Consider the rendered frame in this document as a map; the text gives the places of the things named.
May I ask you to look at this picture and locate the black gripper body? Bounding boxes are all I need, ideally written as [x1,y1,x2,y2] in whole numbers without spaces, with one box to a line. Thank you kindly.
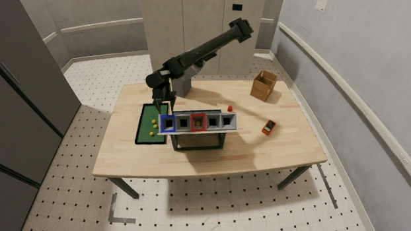
[163,81,176,102]

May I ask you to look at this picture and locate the green tray with black rim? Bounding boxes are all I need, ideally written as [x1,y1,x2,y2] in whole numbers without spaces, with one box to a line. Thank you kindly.
[135,102,168,145]

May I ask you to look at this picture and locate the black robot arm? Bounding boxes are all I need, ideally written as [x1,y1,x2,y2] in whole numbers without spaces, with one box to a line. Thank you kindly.
[145,18,254,103]

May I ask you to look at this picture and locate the white curved cover panel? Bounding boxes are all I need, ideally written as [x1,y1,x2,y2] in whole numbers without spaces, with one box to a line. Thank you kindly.
[158,109,239,135]

